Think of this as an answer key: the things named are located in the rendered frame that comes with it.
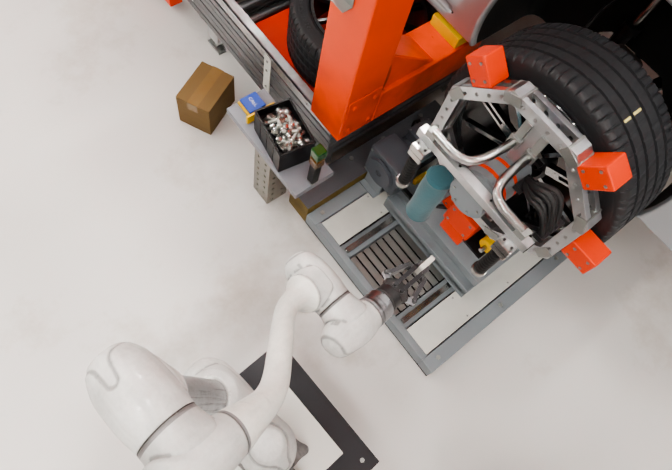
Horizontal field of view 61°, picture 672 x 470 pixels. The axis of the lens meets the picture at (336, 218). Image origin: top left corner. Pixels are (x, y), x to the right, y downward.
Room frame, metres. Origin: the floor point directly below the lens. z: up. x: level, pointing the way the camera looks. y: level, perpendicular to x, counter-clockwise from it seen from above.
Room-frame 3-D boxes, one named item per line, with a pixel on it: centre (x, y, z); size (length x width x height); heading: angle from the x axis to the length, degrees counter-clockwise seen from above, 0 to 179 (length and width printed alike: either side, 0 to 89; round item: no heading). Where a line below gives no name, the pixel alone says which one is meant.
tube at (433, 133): (0.95, -0.27, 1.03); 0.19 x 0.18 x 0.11; 146
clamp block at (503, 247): (0.73, -0.45, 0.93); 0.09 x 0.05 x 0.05; 146
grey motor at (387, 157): (1.33, -0.21, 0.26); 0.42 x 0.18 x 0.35; 146
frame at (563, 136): (0.99, -0.42, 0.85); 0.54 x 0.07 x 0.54; 56
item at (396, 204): (1.16, -0.48, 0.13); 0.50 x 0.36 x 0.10; 56
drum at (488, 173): (0.93, -0.38, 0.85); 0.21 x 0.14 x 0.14; 146
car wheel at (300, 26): (1.77, 0.15, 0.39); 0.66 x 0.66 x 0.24
